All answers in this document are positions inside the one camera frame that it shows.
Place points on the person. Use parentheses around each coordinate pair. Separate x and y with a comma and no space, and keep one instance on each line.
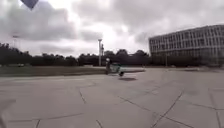
(107,66)

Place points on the tall pale tower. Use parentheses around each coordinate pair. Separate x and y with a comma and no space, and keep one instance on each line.
(99,53)

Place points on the grey slab paved plaza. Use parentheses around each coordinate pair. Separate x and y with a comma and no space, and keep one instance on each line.
(100,103)

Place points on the row of dark trees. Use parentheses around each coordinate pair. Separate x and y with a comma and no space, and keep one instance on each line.
(50,60)

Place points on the grass stretch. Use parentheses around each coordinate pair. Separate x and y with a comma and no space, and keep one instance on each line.
(50,71)

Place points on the row of small trees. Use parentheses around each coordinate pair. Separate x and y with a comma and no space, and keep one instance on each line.
(176,60)

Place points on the pale block building, grid windows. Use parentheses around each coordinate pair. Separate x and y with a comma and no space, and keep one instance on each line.
(196,41)

